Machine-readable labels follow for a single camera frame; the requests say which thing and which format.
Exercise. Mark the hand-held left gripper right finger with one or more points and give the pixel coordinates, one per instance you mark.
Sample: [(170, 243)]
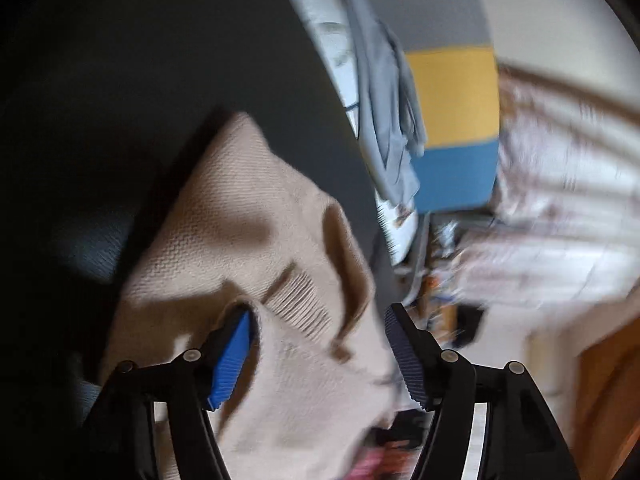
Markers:
[(407, 355)]

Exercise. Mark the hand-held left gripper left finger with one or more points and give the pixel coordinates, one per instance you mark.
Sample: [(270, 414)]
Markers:
[(230, 360)]

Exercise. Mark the beige knit sweater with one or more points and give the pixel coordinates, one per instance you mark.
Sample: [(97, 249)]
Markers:
[(240, 210)]

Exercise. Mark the wooden desk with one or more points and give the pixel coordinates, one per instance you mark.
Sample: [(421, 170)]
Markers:
[(440, 310)]

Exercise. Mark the pink blanket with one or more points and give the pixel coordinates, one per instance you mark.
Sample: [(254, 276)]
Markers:
[(375, 465)]

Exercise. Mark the white striped curtain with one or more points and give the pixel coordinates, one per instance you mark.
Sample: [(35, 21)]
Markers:
[(560, 185)]

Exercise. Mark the grey-blue garment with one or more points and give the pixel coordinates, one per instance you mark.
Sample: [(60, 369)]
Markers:
[(380, 110)]

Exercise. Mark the grey yellow blue chair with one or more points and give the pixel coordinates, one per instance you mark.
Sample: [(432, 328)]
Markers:
[(450, 95)]

